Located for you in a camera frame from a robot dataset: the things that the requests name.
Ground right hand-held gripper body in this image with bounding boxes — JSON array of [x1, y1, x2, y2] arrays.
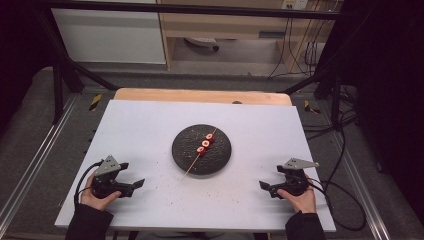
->
[[268, 157, 320, 200]]

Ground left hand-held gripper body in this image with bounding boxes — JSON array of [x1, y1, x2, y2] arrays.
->
[[91, 154, 135, 200]]

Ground thin wooden skewer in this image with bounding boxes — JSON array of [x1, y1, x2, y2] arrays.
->
[[180, 127, 218, 183]]

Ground round black textured plate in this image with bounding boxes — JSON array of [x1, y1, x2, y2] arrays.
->
[[171, 124, 233, 177]]

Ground person's right hand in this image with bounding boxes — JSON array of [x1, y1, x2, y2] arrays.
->
[[277, 184, 318, 215]]

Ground person's left hand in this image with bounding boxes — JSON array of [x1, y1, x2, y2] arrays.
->
[[80, 173, 123, 212]]

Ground white table board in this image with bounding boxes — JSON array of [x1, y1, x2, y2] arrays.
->
[[54, 99, 337, 233]]

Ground light wooden table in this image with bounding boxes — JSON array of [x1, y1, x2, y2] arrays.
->
[[113, 87, 293, 107]]

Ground white cabinet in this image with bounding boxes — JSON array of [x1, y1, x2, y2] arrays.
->
[[50, 8, 167, 65]]

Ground black curtain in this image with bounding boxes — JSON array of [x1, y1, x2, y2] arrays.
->
[[0, 0, 56, 132], [333, 0, 424, 219]]

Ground white device under shelf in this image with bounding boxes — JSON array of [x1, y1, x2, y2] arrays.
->
[[184, 36, 221, 52]]

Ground light wooden shelf unit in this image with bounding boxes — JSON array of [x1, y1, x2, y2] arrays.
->
[[156, 0, 336, 72]]

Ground white power strip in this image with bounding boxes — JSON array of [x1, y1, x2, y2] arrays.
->
[[281, 0, 309, 11]]

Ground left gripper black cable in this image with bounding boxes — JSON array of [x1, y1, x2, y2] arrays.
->
[[73, 159, 105, 205]]

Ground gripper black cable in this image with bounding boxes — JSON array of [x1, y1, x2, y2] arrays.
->
[[307, 177, 368, 232], [73, 159, 105, 205]]

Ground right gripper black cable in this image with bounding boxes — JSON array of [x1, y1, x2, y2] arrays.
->
[[307, 177, 368, 232]]

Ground aluminium floor rail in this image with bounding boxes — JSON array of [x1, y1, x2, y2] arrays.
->
[[0, 94, 80, 228], [328, 131, 392, 240]]

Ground black floor cables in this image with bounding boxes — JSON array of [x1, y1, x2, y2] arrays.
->
[[301, 84, 360, 142]]

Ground black hanging cable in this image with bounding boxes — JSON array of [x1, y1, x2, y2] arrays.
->
[[267, 17, 295, 80]]

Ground bundle of hanging cables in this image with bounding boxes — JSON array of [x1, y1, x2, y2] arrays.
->
[[302, 9, 330, 76]]

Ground black metal frame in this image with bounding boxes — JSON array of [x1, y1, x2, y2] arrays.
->
[[33, 0, 348, 126]]

